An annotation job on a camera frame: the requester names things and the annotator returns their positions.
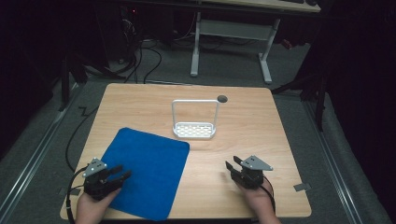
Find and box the person's left hand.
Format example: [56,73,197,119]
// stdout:
[75,187,122,222]

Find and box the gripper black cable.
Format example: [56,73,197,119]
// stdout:
[261,175,277,215]
[65,165,90,224]

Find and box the bundle of black cables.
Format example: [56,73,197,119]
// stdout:
[120,18,163,85]

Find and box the black floor cable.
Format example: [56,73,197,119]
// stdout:
[64,105,101,174]

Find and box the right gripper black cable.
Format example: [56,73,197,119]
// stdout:
[261,175,277,215]

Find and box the metal floor rail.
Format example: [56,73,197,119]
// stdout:
[302,98,364,224]
[0,83,82,220]

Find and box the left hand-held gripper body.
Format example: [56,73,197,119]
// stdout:
[82,157,123,202]

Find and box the white wire rack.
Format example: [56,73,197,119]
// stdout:
[171,98,221,141]

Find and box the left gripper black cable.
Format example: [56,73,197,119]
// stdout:
[65,165,90,224]

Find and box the grey tape piece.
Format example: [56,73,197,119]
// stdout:
[292,182,313,192]
[58,187,81,197]

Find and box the person's right hand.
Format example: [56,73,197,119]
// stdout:
[236,181,276,217]

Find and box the black metal stand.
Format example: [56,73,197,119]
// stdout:
[270,73,329,133]
[58,50,90,112]

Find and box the blue cloth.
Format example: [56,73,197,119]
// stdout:
[100,126,191,222]

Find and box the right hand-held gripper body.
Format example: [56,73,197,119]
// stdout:
[231,154,275,190]

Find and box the white-framed desk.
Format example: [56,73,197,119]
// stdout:
[174,0,322,86]

